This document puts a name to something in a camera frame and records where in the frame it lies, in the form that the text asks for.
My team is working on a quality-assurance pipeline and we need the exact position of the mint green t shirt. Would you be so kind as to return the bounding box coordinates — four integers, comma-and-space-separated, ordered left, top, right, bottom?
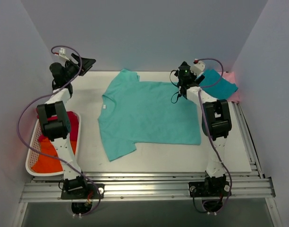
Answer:
98, 69, 201, 161

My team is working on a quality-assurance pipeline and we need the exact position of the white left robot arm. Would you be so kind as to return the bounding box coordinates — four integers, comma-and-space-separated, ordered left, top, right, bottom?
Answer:
36, 53, 96, 198

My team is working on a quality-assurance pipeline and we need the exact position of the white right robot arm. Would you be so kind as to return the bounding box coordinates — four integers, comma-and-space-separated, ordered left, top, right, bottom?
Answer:
174, 60, 232, 195

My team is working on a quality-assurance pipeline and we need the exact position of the folded teal t shirt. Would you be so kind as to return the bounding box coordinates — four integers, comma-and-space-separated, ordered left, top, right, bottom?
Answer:
200, 70, 224, 100

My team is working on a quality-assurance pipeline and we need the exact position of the folded pink t shirt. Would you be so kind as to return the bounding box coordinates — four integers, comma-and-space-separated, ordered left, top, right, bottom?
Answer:
220, 72, 240, 103

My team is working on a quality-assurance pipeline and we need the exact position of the crimson red t shirt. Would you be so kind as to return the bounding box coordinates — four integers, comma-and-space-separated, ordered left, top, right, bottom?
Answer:
38, 111, 79, 142

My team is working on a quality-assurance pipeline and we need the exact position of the white plastic laundry basket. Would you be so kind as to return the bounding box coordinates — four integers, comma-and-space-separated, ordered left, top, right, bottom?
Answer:
25, 111, 81, 176

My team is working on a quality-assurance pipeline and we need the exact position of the orange t shirt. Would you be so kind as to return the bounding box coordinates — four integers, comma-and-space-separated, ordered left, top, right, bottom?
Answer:
32, 139, 63, 174

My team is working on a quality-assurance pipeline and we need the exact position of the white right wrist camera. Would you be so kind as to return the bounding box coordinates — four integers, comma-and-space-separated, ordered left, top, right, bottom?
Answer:
190, 59, 205, 76

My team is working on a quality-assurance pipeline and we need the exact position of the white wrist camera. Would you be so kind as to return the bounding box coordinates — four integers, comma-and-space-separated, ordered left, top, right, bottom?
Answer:
190, 59, 205, 76
55, 47, 70, 61

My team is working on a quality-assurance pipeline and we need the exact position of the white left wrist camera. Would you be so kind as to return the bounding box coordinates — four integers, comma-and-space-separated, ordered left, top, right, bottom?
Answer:
55, 47, 70, 61

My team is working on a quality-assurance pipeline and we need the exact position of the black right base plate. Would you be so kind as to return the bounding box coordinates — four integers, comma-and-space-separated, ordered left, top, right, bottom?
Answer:
188, 181, 232, 198

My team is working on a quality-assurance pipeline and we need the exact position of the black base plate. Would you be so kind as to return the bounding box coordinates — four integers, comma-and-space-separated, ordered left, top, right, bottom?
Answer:
188, 181, 232, 198
60, 183, 105, 200

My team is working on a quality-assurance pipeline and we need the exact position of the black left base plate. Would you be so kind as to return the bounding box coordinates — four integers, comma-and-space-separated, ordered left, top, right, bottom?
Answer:
60, 183, 105, 200

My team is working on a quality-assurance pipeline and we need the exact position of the aluminium rail frame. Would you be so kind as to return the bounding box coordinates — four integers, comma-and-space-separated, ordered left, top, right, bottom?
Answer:
12, 70, 284, 227

